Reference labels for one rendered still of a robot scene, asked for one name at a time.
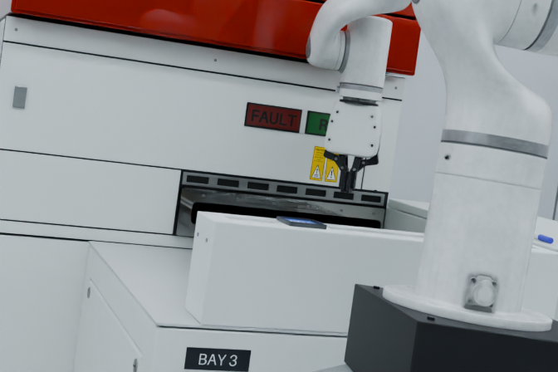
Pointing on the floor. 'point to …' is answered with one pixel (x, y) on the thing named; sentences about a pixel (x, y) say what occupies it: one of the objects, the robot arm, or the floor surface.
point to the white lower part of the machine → (40, 301)
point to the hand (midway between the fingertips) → (347, 182)
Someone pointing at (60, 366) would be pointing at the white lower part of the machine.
